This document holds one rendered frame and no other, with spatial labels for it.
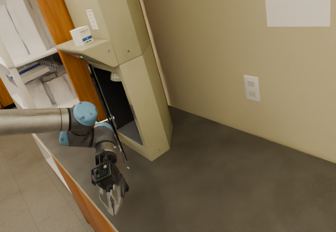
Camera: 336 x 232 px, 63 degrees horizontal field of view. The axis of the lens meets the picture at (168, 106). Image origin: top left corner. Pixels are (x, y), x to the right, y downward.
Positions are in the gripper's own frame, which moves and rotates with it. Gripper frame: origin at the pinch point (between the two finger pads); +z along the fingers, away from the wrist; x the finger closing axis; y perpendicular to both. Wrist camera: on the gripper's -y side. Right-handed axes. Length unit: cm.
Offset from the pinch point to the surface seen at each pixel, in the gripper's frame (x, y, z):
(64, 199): -111, -127, -119
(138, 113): 13.7, -3.6, -40.8
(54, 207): -119, -123, -113
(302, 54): 76, 4, -23
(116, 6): 26, 35, -55
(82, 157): -27, -26, -55
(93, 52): 12, 27, -45
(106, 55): 15, 24, -46
